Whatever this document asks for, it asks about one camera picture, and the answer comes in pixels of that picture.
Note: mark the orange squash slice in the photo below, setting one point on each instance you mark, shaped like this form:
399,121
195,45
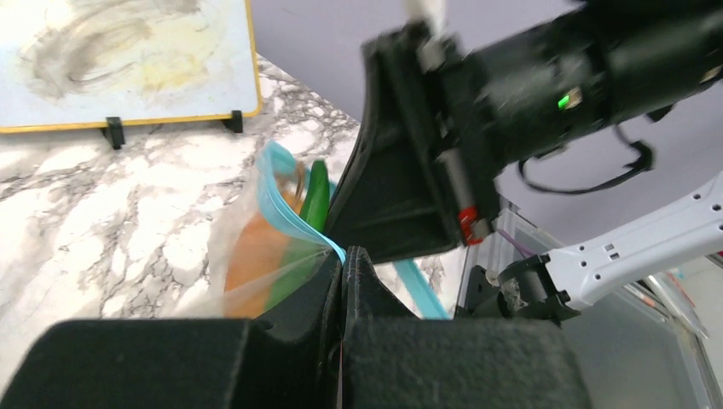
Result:
253,256

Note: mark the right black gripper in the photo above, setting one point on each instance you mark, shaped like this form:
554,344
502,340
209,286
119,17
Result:
595,67

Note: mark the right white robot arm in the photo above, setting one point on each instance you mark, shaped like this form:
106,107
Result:
440,124

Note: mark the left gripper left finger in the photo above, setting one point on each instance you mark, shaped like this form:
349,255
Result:
274,361

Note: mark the wood framed whiteboard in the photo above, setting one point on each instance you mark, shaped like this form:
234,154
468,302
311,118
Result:
110,65

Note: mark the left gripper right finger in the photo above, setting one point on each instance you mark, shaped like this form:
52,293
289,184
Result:
392,359

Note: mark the clear zip top bag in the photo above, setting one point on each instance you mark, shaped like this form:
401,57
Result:
277,167

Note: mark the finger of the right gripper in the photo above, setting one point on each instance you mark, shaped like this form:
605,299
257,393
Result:
392,199

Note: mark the green chili pepper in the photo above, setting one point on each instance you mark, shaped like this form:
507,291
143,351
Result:
301,222

